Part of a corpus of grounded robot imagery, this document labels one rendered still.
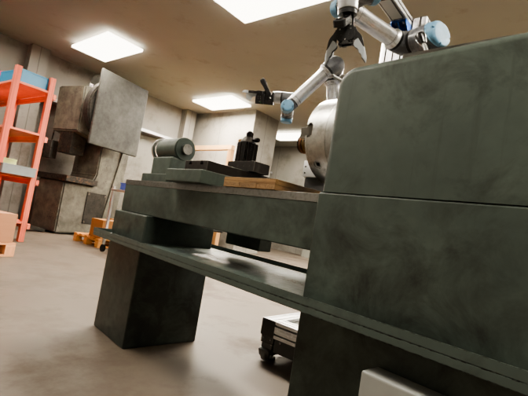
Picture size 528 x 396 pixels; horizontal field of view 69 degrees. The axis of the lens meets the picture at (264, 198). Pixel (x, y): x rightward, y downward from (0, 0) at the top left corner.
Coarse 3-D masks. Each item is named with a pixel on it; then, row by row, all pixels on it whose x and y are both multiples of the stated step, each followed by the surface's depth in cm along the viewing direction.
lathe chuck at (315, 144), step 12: (324, 108) 133; (312, 120) 134; (324, 120) 130; (312, 132) 132; (324, 132) 128; (312, 144) 132; (324, 144) 129; (312, 156) 134; (324, 156) 130; (312, 168) 137; (324, 168) 133
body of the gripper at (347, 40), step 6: (342, 12) 142; (348, 12) 142; (354, 12) 142; (348, 24) 142; (336, 30) 144; (342, 30) 143; (348, 30) 142; (336, 36) 144; (342, 36) 143; (348, 36) 142; (342, 42) 144; (348, 42) 146
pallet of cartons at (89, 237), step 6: (96, 222) 570; (102, 222) 559; (90, 228) 577; (108, 228) 565; (78, 234) 589; (84, 234) 585; (90, 234) 574; (78, 240) 594; (84, 240) 576; (90, 240) 577; (96, 240) 557; (108, 240) 566; (96, 246) 555
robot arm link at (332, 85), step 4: (328, 80) 237; (332, 80) 236; (336, 80) 236; (324, 84) 241; (328, 84) 238; (332, 84) 237; (336, 84) 237; (328, 88) 238; (332, 88) 237; (336, 88) 237; (328, 92) 238; (332, 92) 237; (336, 92) 237; (328, 96) 238; (332, 96) 237; (336, 96) 236; (328, 100) 238
